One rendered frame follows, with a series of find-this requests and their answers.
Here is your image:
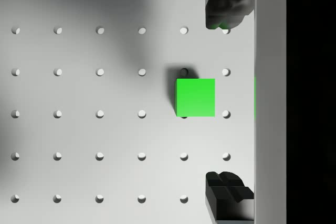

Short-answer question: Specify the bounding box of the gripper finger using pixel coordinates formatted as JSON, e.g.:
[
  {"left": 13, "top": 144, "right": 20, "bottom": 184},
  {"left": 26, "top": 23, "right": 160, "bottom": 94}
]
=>
[
  {"left": 205, "top": 0, "right": 255, "bottom": 30},
  {"left": 205, "top": 171, "right": 255, "bottom": 224}
]

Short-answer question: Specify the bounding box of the green cube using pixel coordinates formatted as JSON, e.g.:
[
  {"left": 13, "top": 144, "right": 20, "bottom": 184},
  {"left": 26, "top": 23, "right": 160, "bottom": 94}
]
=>
[{"left": 175, "top": 78, "right": 216, "bottom": 118}]

